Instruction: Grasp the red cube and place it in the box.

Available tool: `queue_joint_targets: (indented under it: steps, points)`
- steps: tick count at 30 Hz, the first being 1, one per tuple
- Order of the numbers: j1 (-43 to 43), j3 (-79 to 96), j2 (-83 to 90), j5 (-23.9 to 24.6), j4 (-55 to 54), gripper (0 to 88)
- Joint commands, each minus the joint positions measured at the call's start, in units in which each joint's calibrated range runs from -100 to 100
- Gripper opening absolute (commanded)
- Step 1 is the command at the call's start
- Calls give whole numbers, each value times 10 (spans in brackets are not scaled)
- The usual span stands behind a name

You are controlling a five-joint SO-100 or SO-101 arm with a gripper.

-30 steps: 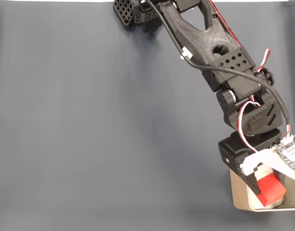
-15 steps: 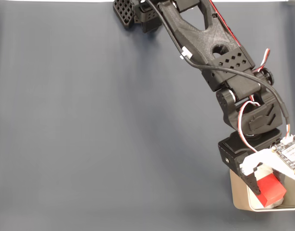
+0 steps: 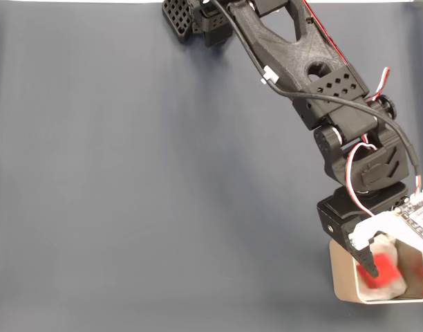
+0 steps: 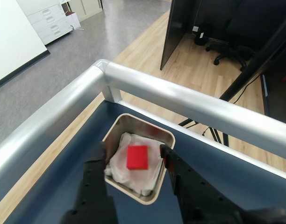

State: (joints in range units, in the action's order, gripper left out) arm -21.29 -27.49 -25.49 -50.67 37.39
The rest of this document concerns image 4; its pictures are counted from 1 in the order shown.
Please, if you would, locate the black partition panel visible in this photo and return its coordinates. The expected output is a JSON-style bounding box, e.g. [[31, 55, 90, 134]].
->
[[160, 0, 202, 70]]

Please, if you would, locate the white drawer cabinet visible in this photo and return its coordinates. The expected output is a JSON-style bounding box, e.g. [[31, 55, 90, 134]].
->
[[16, 0, 75, 46]]

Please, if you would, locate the red cube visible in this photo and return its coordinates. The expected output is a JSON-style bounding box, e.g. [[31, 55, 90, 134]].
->
[[126, 145, 150, 170]]

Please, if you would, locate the beige metal cabinet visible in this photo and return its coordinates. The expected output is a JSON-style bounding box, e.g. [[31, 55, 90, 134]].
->
[[69, 0, 104, 22]]

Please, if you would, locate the black tripod stand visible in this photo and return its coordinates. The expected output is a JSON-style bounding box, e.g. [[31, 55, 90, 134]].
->
[[178, 14, 286, 147]]

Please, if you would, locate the beige square box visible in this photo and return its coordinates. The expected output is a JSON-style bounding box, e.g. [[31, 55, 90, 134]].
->
[[101, 113, 176, 205]]

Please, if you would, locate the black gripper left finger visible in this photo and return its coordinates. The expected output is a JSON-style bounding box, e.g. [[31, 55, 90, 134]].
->
[[60, 141, 118, 224]]

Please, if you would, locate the white open carton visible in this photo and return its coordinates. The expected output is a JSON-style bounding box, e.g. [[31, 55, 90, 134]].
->
[[64, 11, 82, 30]]

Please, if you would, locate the dark blue-grey mat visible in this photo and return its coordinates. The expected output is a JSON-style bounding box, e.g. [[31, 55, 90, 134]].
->
[[4, 102, 286, 224]]

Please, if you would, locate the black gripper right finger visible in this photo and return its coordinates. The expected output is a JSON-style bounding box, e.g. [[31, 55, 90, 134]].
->
[[159, 144, 243, 224]]

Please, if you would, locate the white crumpled paper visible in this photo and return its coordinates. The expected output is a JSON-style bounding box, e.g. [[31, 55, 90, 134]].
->
[[105, 132, 166, 196]]

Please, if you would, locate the aluminium rail frame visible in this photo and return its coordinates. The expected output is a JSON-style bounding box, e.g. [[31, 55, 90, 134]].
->
[[0, 59, 286, 194]]

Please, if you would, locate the black slim panel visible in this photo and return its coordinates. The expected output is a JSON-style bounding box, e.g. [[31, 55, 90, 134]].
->
[[260, 74, 270, 117]]

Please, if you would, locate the black office chair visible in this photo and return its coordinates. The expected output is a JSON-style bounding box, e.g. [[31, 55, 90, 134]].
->
[[205, 0, 286, 72]]

